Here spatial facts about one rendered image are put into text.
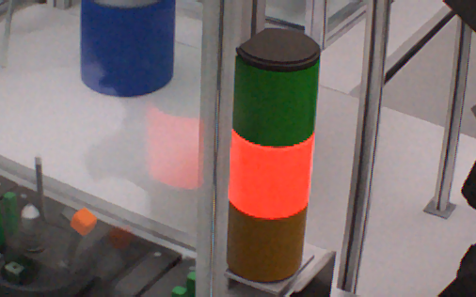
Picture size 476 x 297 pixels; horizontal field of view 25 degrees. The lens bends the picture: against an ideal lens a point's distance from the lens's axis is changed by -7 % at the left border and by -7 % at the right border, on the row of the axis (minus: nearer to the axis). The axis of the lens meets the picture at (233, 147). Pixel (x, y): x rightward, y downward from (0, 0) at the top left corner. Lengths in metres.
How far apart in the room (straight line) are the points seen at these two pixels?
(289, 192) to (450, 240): 0.82
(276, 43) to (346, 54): 1.28
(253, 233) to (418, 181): 0.91
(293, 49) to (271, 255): 0.13
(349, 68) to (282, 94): 1.25
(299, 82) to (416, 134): 1.08
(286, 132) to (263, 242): 0.08
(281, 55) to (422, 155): 1.03
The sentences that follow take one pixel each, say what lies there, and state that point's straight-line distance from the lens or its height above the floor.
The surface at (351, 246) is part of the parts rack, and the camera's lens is 1.20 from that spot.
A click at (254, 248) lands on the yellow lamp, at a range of 0.70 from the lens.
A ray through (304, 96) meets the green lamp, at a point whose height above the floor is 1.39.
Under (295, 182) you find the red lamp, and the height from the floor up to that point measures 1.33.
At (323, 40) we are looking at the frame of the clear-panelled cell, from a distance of 1.93.
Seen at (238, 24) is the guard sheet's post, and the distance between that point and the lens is 0.64.
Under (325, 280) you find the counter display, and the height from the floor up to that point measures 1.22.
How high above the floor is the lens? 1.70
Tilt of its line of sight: 31 degrees down
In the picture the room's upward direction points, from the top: 3 degrees clockwise
